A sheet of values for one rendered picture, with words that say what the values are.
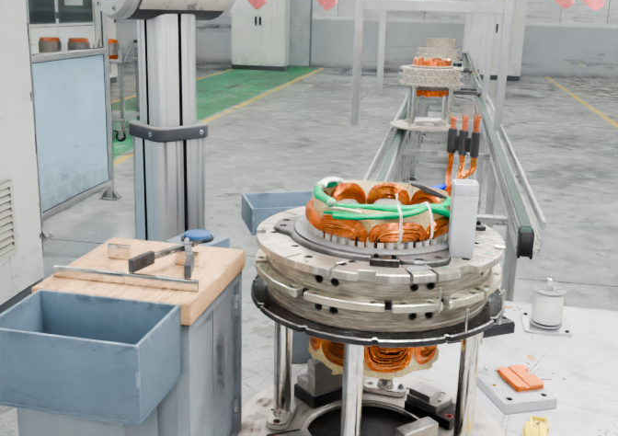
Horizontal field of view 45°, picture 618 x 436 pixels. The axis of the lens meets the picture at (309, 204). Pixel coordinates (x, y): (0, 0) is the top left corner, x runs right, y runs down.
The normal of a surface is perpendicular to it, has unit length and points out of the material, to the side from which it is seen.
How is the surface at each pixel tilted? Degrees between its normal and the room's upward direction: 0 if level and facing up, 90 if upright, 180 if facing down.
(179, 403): 90
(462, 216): 90
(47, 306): 90
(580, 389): 0
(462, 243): 90
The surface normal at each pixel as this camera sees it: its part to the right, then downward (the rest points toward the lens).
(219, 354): 0.98, 0.08
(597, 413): 0.03, -0.97
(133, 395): -0.22, 0.24
